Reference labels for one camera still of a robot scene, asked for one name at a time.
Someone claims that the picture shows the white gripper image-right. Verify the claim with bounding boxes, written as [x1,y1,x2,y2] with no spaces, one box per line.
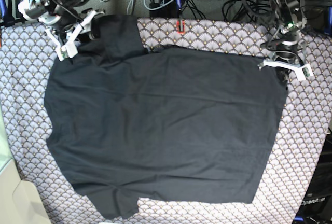
[258,52,312,82]

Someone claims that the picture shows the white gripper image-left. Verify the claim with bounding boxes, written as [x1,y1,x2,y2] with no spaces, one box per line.
[45,10,105,61]

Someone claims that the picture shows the dark grey T-shirt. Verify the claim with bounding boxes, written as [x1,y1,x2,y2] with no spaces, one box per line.
[44,16,287,219]

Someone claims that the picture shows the blue clamp right edge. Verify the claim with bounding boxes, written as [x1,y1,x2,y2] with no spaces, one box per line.
[324,7,332,36]

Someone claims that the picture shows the blue clamp edge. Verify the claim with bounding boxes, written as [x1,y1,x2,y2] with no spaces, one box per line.
[324,7,332,36]
[0,0,7,21]

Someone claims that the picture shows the fan-patterned table cloth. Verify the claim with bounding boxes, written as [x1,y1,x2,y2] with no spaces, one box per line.
[1,18,331,223]

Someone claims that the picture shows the red table clamp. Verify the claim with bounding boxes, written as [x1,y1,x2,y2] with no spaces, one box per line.
[176,19,185,35]

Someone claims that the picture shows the blue clamp left edge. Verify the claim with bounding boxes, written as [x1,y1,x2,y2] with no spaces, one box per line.
[0,0,7,21]

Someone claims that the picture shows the black OpenArm case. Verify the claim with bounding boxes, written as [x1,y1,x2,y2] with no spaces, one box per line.
[293,133,331,223]

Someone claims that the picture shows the beige plastic bin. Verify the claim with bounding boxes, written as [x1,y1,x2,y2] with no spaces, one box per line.
[1,118,51,223]

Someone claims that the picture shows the black cable bundle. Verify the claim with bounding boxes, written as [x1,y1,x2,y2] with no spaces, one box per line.
[181,0,270,24]

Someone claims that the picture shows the blue clamp handle centre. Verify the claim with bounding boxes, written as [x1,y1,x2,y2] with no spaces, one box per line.
[176,0,182,19]

